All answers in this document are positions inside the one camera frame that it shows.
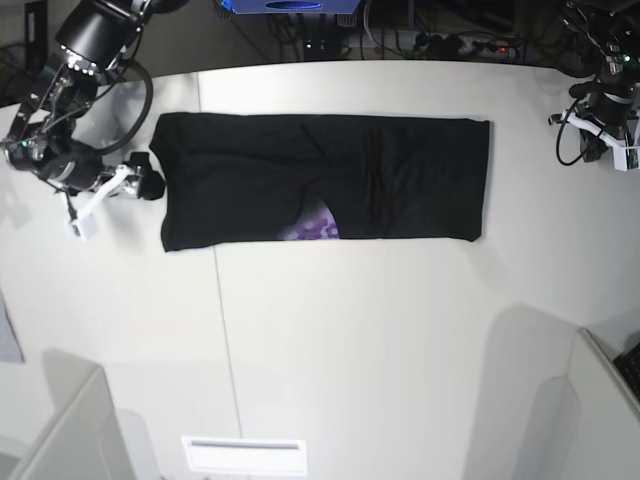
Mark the white power strip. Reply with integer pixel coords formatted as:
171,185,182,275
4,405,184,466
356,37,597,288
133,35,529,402
413,33,522,63

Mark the blue box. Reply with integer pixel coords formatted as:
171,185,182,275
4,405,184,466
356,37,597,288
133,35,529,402
221,0,360,15

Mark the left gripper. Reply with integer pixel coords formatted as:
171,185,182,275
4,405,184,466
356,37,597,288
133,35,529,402
587,82,638,140

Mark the black keyboard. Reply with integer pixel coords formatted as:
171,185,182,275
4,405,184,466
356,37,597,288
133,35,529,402
614,345,640,399

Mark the black T-shirt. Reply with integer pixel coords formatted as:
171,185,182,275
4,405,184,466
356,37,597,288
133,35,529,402
150,113,491,252

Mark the white label plate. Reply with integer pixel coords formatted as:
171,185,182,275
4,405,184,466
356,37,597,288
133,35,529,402
182,436,308,477

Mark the grey cloth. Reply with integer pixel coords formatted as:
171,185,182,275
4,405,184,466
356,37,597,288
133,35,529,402
0,295,24,363

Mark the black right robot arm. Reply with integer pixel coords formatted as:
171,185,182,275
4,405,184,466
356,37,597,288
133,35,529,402
1,1,165,201

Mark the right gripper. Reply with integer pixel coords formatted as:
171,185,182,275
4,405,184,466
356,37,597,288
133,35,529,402
37,142,166,201

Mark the white side cabinet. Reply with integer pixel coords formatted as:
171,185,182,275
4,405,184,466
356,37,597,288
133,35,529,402
1,350,163,479

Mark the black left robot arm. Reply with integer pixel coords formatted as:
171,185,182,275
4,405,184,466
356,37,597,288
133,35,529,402
562,1,639,133

